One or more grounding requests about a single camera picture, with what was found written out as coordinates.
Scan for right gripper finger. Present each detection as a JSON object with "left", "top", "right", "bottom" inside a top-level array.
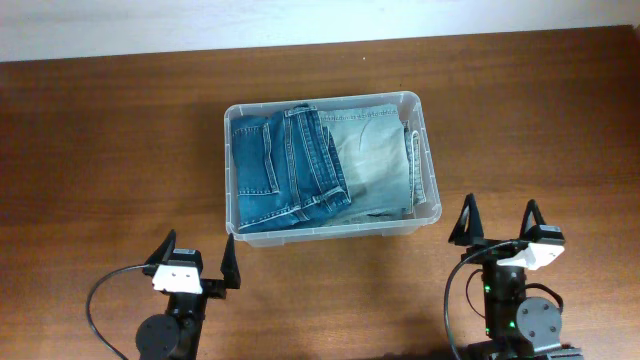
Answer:
[
  {"left": 519, "top": 199, "right": 546, "bottom": 239},
  {"left": 448, "top": 193, "right": 485, "bottom": 246}
]

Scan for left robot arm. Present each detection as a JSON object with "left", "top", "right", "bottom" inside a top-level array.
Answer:
[{"left": 135, "top": 230, "right": 241, "bottom": 360}]

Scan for clear plastic storage bin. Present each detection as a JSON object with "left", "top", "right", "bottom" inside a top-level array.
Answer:
[{"left": 224, "top": 91, "right": 442, "bottom": 247}]

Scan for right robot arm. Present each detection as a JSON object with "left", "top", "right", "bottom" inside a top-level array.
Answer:
[{"left": 443, "top": 193, "right": 584, "bottom": 360}]

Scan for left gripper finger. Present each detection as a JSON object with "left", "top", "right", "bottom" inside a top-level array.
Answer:
[
  {"left": 220, "top": 234, "right": 241, "bottom": 289},
  {"left": 145, "top": 229, "right": 177, "bottom": 265}
]

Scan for dark blue jeans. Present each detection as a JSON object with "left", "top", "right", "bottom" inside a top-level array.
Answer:
[{"left": 230, "top": 104, "right": 351, "bottom": 233}]

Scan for light grey jeans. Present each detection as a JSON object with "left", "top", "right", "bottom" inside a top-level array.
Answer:
[{"left": 318, "top": 104, "right": 422, "bottom": 226}]

